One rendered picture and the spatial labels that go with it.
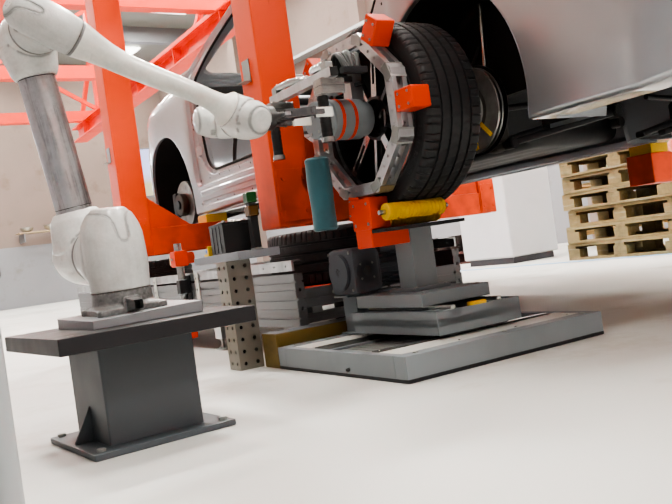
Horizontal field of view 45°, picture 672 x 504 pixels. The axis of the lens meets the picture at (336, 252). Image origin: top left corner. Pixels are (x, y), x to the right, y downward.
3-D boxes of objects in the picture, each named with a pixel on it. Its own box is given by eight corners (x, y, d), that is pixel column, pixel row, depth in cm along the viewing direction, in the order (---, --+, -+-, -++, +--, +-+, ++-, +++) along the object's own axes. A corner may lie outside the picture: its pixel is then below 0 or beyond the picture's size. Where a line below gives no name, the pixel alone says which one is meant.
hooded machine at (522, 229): (462, 268, 892) (442, 126, 891) (507, 260, 932) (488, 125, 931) (516, 263, 826) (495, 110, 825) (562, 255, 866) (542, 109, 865)
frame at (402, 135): (422, 184, 261) (399, 17, 261) (406, 186, 257) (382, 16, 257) (335, 204, 307) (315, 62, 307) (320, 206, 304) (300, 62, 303)
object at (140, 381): (76, 474, 177) (57, 339, 177) (19, 447, 218) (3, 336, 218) (271, 421, 206) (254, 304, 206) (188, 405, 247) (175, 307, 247)
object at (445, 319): (522, 320, 275) (518, 292, 275) (439, 339, 256) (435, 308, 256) (431, 320, 317) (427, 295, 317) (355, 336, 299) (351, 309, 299)
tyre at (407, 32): (457, -11, 273) (356, 66, 329) (401, -14, 260) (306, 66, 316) (502, 177, 266) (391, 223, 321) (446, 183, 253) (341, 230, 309)
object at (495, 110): (517, 118, 285) (479, 49, 297) (501, 119, 281) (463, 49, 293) (469, 170, 309) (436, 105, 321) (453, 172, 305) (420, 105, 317)
